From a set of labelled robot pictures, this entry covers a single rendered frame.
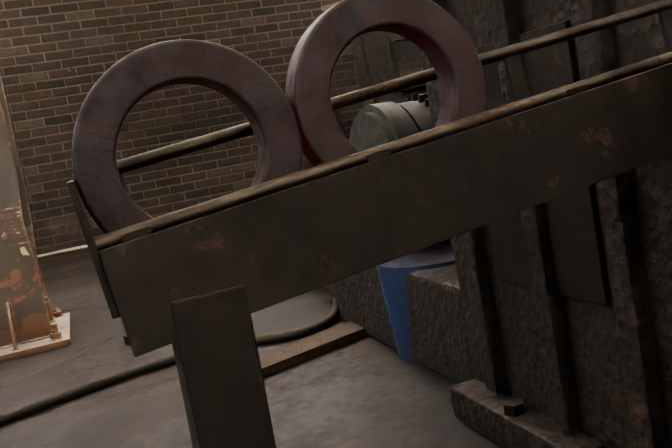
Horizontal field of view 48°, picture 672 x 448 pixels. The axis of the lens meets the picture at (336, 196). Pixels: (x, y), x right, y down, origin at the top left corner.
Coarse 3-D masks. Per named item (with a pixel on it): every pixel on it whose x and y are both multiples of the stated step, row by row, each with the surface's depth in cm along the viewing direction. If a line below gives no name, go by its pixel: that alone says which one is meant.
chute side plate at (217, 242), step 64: (512, 128) 67; (576, 128) 69; (640, 128) 72; (320, 192) 61; (384, 192) 63; (448, 192) 65; (512, 192) 67; (128, 256) 56; (192, 256) 58; (256, 256) 60; (320, 256) 61; (384, 256) 63; (128, 320) 57
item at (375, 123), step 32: (416, 96) 210; (352, 128) 216; (384, 128) 197; (416, 128) 195; (352, 288) 230; (416, 288) 184; (448, 288) 169; (352, 320) 236; (384, 320) 210; (416, 320) 188; (448, 320) 171; (416, 352) 193; (448, 352) 174
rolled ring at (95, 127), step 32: (128, 64) 59; (160, 64) 59; (192, 64) 60; (224, 64) 61; (256, 64) 62; (96, 96) 58; (128, 96) 59; (256, 96) 62; (96, 128) 58; (256, 128) 63; (288, 128) 63; (96, 160) 58; (288, 160) 63; (96, 192) 58; (128, 224) 59
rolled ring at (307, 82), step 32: (352, 0) 64; (384, 0) 66; (416, 0) 66; (320, 32) 64; (352, 32) 65; (416, 32) 67; (448, 32) 68; (320, 64) 64; (448, 64) 68; (480, 64) 69; (288, 96) 65; (320, 96) 64; (448, 96) 69; (480, 96) 69; (320, 128) 64; (320, 160) 64
